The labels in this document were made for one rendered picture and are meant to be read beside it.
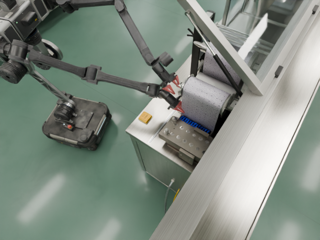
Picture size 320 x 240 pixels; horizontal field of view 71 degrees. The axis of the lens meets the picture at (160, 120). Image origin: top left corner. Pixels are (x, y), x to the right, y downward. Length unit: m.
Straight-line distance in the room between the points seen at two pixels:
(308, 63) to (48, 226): 2.41
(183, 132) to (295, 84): 0.65
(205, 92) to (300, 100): 0.44
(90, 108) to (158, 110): 1.14
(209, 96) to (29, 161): 2.20
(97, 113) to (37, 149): 0.81
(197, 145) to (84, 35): 2.96
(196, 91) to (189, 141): 0.32
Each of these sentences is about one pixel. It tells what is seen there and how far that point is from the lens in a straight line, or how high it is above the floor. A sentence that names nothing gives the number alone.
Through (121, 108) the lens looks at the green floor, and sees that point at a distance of 2.82.
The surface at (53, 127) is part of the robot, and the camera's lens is 2.66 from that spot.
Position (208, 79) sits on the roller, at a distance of 1.40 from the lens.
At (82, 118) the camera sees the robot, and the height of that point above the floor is 0.26.
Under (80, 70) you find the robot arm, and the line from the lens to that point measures 1.48.
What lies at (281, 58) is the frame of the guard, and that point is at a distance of 0.95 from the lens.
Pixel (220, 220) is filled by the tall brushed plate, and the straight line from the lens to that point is 0.86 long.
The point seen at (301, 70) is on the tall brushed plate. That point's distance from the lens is 1.30.
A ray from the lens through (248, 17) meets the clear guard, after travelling 0.91.
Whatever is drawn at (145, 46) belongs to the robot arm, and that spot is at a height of 1.38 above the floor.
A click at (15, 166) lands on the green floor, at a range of 2.96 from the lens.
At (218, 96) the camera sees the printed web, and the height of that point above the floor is 1.31.
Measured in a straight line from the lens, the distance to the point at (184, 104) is 1.37.
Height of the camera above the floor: 2.28
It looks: 59 degrees down
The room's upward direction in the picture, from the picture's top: 6 degrees counter-clockwise
